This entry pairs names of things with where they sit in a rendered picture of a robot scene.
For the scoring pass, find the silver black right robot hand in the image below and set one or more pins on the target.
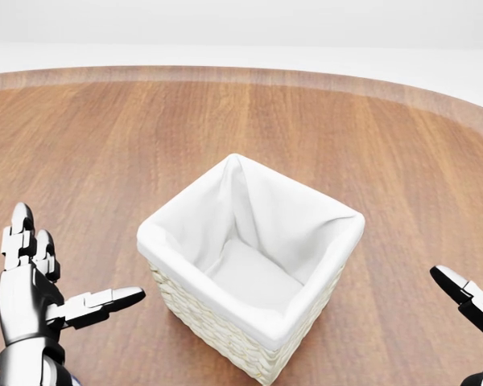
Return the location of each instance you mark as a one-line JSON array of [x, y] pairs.
[[473, 303]]

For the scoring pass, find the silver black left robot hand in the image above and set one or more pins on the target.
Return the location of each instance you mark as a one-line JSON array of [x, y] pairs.
[[22, 299]]

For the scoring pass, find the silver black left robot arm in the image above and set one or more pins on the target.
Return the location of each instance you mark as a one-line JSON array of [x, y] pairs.
[[22, 364]]

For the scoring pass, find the wicker basket with white liner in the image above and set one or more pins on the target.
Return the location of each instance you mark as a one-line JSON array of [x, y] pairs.
[[265, 241]]

